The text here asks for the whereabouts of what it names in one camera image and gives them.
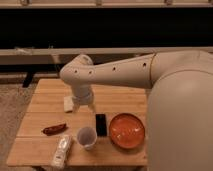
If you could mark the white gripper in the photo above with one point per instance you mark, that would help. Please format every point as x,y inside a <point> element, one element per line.
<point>83,95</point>

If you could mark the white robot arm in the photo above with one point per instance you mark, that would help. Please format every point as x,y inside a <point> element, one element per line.
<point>180,104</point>

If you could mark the black rectangular block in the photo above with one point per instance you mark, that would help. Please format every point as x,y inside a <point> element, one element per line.
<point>101,126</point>

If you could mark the wooden table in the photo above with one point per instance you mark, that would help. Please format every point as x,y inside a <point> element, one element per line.
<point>32,148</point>

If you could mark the orange bowl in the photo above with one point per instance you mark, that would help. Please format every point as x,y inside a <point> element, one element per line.
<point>127,131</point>

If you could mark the red chili pepper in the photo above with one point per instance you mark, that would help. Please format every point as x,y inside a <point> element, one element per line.
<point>54,129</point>

